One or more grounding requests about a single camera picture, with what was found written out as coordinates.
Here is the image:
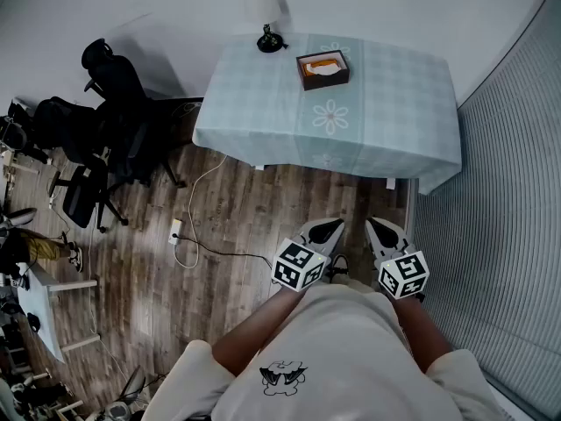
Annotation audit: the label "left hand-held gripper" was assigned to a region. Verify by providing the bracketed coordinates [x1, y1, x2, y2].
[271, 218, 347, 294]

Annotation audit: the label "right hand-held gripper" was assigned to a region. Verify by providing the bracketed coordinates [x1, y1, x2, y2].
[364, 217, 430, 302]

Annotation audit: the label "white cloth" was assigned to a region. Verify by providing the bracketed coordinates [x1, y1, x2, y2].
[306, 62, 341, 77]

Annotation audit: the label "person's right forearm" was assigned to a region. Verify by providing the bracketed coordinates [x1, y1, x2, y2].
[388, 295, 453, 375]

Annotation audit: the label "person's left forearm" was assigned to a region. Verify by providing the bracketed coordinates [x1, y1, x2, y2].
[211, 285, 304, 377]

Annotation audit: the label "brown wooden tissue box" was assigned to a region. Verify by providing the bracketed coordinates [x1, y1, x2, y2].
[295, 49, 352, 92]

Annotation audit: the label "orange packet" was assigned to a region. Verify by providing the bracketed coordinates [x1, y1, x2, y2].
[302, 57, 344, 78]

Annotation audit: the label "person's black shoe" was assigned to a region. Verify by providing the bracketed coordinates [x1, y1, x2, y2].
[326, 253, 352, 282]

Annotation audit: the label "person's cream printed shirt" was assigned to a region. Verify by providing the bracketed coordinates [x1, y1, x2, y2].
[140, 276, 508, 421]

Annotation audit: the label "grey window blinds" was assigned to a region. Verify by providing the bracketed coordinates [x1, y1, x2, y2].
[411, 0, 561, 414]

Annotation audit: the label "white power strip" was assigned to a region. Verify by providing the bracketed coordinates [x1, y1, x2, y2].
[167, 218, 185, 246]

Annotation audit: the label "black fabric bag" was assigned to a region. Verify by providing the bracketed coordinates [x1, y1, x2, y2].
[151, 96, 206, 149]

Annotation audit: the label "white shade table lamp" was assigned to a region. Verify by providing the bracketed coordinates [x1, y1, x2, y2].
[242, 0, 291, 54]

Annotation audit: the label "tall black office chair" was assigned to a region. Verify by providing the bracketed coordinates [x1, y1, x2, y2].
[81, 37, 188, 190]

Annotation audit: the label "small black office chair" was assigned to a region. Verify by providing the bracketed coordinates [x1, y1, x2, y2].
[47, 162, 131, 235]

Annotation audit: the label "white desk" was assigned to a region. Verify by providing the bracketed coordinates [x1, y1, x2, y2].
[16, 260, 101, 364]

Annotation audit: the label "black power cable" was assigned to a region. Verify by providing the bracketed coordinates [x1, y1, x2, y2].
[173, 232, 276, 266]

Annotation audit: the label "white power cable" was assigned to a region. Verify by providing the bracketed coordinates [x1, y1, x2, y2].
[173, 153, 230, 270]

